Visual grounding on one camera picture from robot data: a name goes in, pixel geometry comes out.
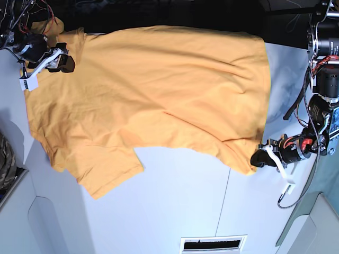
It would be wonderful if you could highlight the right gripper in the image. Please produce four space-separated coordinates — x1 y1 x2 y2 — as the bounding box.
13 34 75 79

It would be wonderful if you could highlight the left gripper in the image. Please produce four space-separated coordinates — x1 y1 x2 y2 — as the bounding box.
250 134 314 184

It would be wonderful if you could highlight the yellow t-shirt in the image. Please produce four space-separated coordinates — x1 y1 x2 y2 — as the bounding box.
24 26 271 199

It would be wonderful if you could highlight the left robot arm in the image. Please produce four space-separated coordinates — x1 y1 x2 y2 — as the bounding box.
251 1 338 184

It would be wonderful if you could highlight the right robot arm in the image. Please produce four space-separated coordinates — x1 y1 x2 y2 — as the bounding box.
1 1 75 81

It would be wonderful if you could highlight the white right bin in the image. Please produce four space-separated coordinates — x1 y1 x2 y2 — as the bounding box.
277 194 338 254

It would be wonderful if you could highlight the white bin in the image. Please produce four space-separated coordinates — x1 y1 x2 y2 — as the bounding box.
277 194 338 254
1 170 69 253

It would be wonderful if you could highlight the white floor vent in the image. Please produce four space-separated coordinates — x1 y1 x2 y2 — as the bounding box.
180 235 247 254

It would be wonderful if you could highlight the camouflage cloth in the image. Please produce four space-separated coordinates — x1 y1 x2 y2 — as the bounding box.
1 133 17 190

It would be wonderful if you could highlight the white left bin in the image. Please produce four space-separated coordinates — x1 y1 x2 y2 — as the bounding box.
1 170 69 253

